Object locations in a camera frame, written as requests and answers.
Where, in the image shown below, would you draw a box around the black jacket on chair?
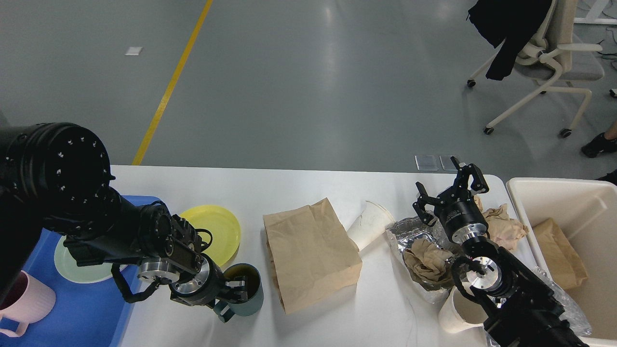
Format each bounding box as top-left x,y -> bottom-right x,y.
468,0 -> 552,81

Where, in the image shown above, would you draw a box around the beige office chair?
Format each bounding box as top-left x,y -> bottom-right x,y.
467,0 -> 604,138

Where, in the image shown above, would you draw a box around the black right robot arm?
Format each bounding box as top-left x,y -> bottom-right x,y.
413,156 -> 584,347

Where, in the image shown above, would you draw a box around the white paper cup upright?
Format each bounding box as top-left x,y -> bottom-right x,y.
438,287 -> 488,334

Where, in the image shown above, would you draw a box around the brown paper bag in bin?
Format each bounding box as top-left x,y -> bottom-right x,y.
533,218 -> 588,290

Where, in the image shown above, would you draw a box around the dark teal mug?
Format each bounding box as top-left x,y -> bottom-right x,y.
216,263 -> 264,322

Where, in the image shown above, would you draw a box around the blue plastic tray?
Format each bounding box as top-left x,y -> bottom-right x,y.
0,195 -> 162,347

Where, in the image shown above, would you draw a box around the cream plastic bin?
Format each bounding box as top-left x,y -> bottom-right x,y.
507,178 -> 617,347

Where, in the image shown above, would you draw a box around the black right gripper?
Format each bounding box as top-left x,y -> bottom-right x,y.
413,156 -> 489,244

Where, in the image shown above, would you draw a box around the clear plastic wrap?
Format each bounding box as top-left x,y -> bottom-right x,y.
532,266 -> 592,337

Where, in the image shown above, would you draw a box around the yellow plastic plate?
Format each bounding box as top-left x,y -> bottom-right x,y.
180,205 -> 241,267

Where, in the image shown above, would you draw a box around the pink ribbed mug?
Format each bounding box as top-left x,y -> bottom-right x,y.
0,270 -> 56,338

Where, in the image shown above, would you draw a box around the floor outlet plates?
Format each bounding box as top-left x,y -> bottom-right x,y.
415,155 -> 465,172

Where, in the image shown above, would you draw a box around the crumpled beige napkin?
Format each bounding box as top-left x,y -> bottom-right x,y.
482,203 -> 529,252

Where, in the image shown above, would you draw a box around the white desk frame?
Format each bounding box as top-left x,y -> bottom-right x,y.
574,0 -> 617,26

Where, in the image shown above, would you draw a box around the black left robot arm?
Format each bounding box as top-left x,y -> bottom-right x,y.
0,122 -> 249,309

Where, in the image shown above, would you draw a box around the crumpled brown napkin in foil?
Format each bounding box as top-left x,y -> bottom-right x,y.
402,239 -> 454,291

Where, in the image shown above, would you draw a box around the pale green plate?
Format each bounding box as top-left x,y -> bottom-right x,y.
54,236 -> 112,284

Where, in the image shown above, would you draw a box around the white paper cup lying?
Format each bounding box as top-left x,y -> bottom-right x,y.
347,200 -> 395,251

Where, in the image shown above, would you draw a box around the black shoe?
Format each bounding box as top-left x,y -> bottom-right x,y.
596,169 -> 617,186
580,133 -> 617,158

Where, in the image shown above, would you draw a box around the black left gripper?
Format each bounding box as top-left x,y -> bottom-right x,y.
170,254 -> 248,314

